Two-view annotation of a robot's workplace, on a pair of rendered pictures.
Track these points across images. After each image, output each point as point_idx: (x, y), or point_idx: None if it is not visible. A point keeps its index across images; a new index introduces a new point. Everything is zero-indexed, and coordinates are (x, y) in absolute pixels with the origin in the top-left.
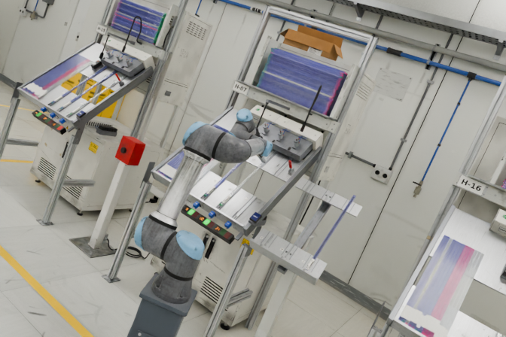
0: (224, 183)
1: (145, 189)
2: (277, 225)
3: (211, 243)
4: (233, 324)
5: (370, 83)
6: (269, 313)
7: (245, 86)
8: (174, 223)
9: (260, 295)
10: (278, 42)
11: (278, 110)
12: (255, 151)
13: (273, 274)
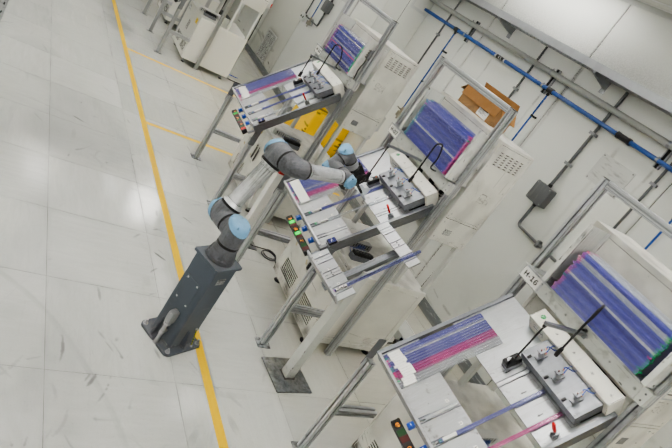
0: (331, 209)
1: (276, 196)
2: None
3: None
4: None
5: (520, 158)
6: (316, 327)
7: (397, 129)
8: (236, 207)
9: (343, 327)
10: (443, 95)
11: None
12: (324, 177)
13: (359, 312)
